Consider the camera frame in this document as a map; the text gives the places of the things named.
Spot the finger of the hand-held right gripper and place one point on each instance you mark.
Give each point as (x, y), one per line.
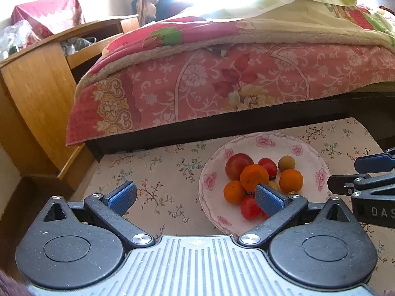
(375, 162)
(342, 184)

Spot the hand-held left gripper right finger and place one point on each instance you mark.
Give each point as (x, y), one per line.
(268, 200)

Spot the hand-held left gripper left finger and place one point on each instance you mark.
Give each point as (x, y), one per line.
(123, 195)

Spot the red cherry tomato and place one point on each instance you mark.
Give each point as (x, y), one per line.
(268, 166)
(264, 215)

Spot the large orange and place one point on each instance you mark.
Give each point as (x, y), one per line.
(254, 177)

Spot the small orange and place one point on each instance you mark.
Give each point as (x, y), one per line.
(234, 192)

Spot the white floral plate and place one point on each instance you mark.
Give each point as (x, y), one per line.
(305, 160)

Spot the brown longan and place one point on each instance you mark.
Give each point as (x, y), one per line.
(286, 163)
(273, 185)

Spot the floral tablecloth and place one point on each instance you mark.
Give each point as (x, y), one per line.
(160, 172)

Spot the large dark red tomato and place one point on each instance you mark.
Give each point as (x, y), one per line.
(236, 165)

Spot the pink floral bedspread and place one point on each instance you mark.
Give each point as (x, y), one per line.
(185, 83)

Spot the wooden cabinet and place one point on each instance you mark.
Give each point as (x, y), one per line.
(34, 89)

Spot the fleece-lined quilt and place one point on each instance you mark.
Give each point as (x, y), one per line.
(148, 35)

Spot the yellow-green printed sheet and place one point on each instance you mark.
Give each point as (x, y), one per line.
(293, 0)

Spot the clear plastic bags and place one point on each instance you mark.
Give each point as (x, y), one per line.
(15, 37)

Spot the red patterned cloth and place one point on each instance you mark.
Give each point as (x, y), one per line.
(49, 14)

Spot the pile of clothes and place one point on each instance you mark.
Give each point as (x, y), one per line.
(151, 0)

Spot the dark bed frame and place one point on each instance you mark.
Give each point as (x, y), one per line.
(185, 129)

